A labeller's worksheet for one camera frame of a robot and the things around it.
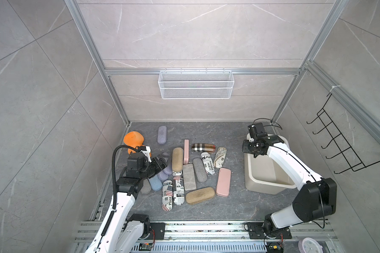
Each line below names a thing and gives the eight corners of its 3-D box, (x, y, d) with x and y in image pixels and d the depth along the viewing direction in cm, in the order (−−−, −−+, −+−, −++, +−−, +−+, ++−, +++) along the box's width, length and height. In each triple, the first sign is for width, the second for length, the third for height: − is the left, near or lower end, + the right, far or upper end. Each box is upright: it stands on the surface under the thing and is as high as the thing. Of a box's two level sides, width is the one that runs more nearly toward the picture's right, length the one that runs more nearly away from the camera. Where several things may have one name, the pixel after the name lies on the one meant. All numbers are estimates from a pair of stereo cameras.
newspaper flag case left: (162, 211, 80) (161, 210, 78) (163, 182, 90) (162, 180, 88) (172, 210, 81) (172, 209, 78) (172, 181, 91) (172, 179, 88)
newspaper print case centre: (207, 175, 92) (207, 174, 90) (200, 154, 101) (200, 152, 100) (216, 173, 93) (216, 171, 91) (208, 152, 102) (209, 151, 101)
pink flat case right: (215, 194, 87) (215, 193, 84) (218, 169, 97) (219, 166, 94) (228, 197, 86) (229, 196, 83) (230, 171, 96) (231, 169, 93)
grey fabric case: (198, 183, 90) (198, 181, 88) (192, 160, 100) (192, 158, 97) (208, 180, 91) (208, 178, 89) (201, 158, 100) (202, 156, 98)
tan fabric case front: (186, 204, 82) (186, 203, 80) (184, 193, 86) (184, 192, 84) (215, 197, 85) (216, 195, 83) (212, 186, 89) (212, 184, 87)
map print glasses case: (212, 166, 97) (213, 164, 95) (217, 148, 106) (218, 145, 104) (222, 169, 96) (223, 167, 93) (227, 150, 104) (227, 148, 102)
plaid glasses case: (191, 152, 104) (191, 149, 102) (191, 145, 108) (191, 142, 105) (215, 152, 104) (215, 149, 102) (214, 145, 108) (215, 142, 105)
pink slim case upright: (184, 165, 97) (183, 160, 92) (184, 144, 107) (184, 139, 102) (188, 165, 97) (188, 160, 92) (189, 144, 107) (189, 139, 102)
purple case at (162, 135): (157, 145, 108) (156, 142, 106) (158, 128, 118) (157, 125, 116) (167, 144, 109) (166, 141, 106) (167, 127, 119) (166, 125, 116)
